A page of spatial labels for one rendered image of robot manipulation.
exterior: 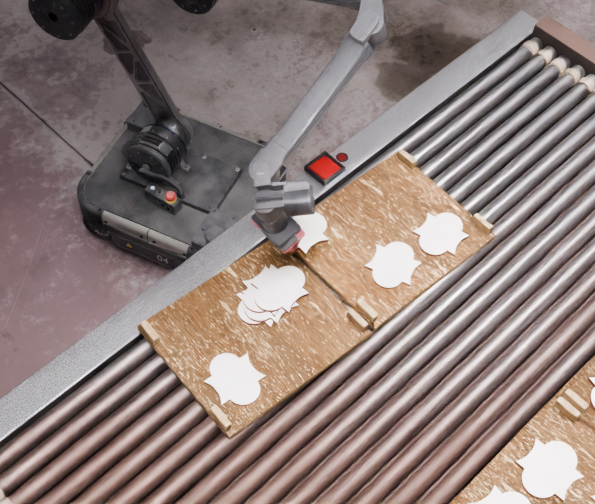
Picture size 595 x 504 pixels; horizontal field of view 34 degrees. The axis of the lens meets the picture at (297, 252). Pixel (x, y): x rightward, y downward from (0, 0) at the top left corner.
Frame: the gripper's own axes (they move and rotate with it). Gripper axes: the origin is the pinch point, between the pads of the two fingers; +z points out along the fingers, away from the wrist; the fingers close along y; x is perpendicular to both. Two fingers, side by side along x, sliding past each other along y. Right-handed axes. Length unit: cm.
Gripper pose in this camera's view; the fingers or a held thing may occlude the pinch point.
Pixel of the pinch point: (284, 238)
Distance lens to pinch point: 221.8
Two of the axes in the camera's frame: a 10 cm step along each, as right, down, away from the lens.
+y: -6.4, -6.4, 4.2
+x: -7.4, 6.6, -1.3
